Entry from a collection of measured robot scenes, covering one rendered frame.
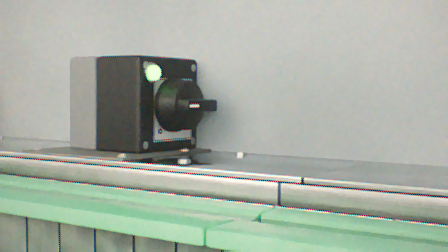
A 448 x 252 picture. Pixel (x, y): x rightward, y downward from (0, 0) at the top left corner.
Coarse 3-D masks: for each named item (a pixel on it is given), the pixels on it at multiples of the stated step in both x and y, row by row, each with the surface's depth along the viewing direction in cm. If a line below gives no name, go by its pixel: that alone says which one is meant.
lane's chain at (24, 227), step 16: (160, 192) 47; (304, 208) 41; (0, 224) 57; (16, 224) 55; (32, 224) 54; (48, 224) 53; (64, 224) 52; (432, 224) 36; (0, 240) 57; (16, 240) 56; (32, 240) 54; (48, 240) 53; (64, 240) 52; (80, 240) 51; (96, 240) 50; (112, 240) 50; (128, 240) 49; (144, 240) 48; (160, 240) 47
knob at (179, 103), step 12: (168, 84) 55; (180, 84) 55; (192, 84) 56; (156, 96) 55; (168, 96) 54; (180, 96) 54; (192, 96) 56; (156, 108) 55; (168, 108) 54; (180, 108) 54; (192, 108) 54; (204, 108) 55; (216, 108) 56; (168, 120) 55; (180, 120) 55; (192, 120) 56
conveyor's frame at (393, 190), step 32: (0, 160) 56; (32, 160) 54; (64, 160) 53; (96, 160) 51; (128, 160) 50; (160, 160) 50; (192, 160) 51; (224, 160) 51; (256, 160) 51; (288, 160) 51; (320, 160) 51; (352, 160) 51; (192, 192) 45; (224, 192) 44; (256, 192) 43; (288, 192) 41; (320, 192) 40; (352, 192) 39; (384, 192) 38; (416, 192) 37
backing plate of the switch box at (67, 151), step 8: (24, 152) 56; (32, 152) 55; (40, 152) 55; (48, 152) 54; (56, 152) 54; (64, 152) 54; (72, 152) 54; (80, 152) 54; (88, 152) 55; (96, 152) 55; (104, 152) 55; (112, 152) 55; (160, 152) 55; (168, 152) 55; (176, 152) 55; (184, 152) 56; (192, 152) 57
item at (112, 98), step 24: (72, 72) 57; (96, 72) 56; (120, 72) 54; (144, 72) 54; (168, 72) 56; (192, 72) 59; (72, 96) 58; (96, 96) 56; (120, 96) 55; (144, 96) 54; (72, 120) 58; (96, 120) 56; (120, 120) 55; (144, 120) 54; (72, 144) 58; (96, 144) 57; (120, 144) 55; (144, 144) 54; (168, 144) 57; (192, 144) 60
